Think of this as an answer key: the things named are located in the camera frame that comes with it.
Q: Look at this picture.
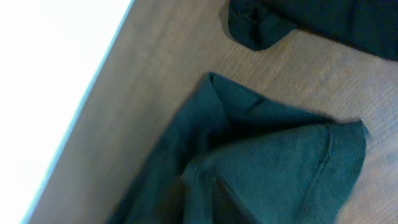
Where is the black Nike t-shirt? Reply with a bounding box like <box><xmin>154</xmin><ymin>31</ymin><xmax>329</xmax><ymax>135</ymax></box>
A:
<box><xmin>109</xmin><ymin>73</ymin><xmax>366</xmax><ymax>223</ymax></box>

